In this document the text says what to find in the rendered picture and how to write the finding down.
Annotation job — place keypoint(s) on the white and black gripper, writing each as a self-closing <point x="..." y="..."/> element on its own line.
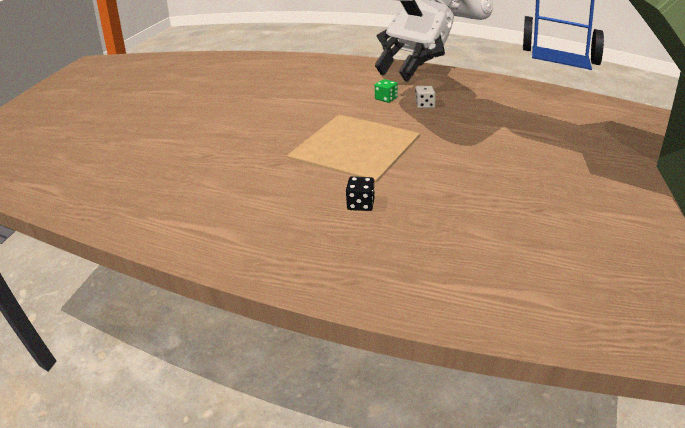
<point x="416" y="30"/>

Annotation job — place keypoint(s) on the green die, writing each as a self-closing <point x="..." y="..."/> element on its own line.
<point x="386" y="90"/>

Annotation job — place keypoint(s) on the black die with white pips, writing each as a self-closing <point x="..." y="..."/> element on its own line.
<point x="360" y="193"/>

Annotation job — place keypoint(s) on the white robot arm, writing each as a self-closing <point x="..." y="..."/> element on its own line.
<point x="473" y="9"/>

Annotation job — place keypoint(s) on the tan flat square mat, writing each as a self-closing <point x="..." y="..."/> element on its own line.
<point x="355" y="147"/>

